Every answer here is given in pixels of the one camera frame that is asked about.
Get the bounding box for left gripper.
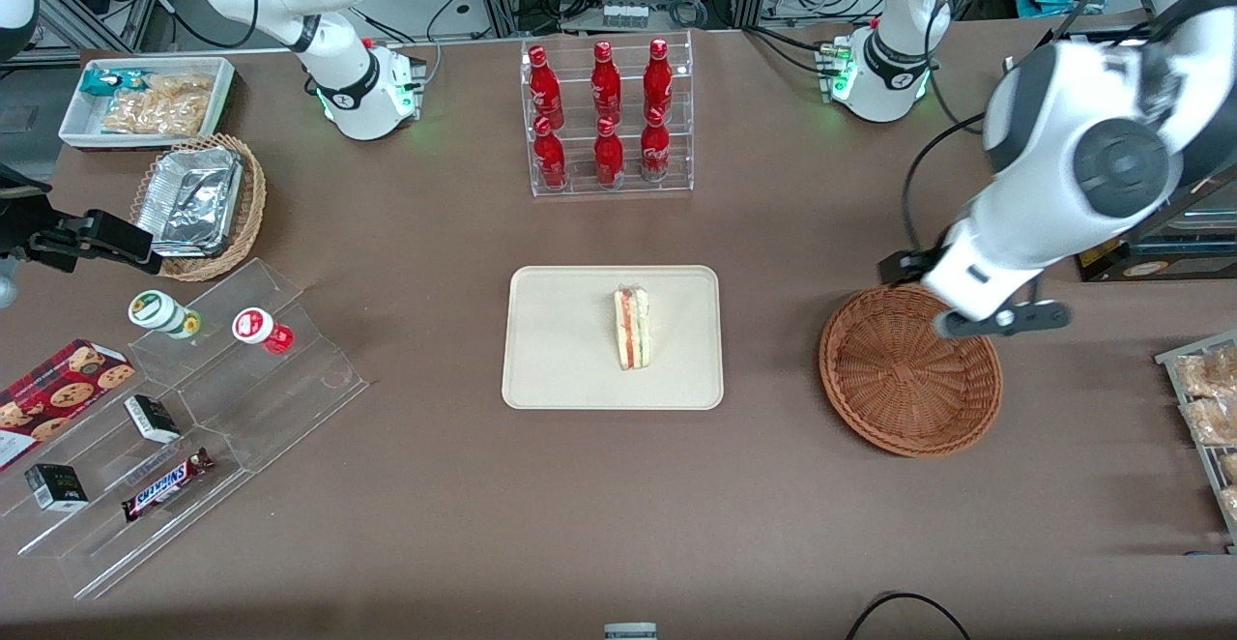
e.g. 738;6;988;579
877;220;1073;340

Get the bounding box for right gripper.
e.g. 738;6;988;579
0;166;164;276

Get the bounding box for triangle sandwich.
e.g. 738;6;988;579
613;283;652;371

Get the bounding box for brown wicker basket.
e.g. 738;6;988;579
819;283;1004;458

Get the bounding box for light tan wicker basket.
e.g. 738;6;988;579
129;132;268;283

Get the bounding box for tray of packaged bread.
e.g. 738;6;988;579
1154;330;1237;546

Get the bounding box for beige plastic tray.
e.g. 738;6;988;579
501;265;725;412

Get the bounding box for stacked aluminium foil trays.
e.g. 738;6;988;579
134;144;245;259

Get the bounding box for green label yogurt bottle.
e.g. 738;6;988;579
128;289;203;340

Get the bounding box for white plastic bin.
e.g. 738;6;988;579
58;56;237;152

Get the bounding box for bagged rice crackers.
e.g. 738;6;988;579
101;73;215;136

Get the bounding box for green snack packet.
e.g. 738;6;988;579
79;67;147;99

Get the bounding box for red label yogurt bottle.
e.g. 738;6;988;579
231;306;295;356

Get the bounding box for red cookie box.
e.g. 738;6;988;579
0;337;137;475

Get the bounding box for small black box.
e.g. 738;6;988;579
23;462;90;512
123;393;183;446

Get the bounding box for black machine with yellow panel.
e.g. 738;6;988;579
1076;171;1237;283

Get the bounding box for clear acrylic tiered stand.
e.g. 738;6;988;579
0;257;371;601

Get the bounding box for Snickers chocolate bar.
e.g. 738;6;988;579
120;447;216;524

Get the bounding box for red cola bottle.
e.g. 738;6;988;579
644;38;675;122
593;117;626;188
590;41;623;125
527;45;565;131
640;106;672;184
532;117;568;190

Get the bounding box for clear acrylic bottle rack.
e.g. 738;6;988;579
520;30;695;199

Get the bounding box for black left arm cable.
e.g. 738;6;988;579
901;0;989;256

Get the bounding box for black table cable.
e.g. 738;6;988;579
846;592;971;640

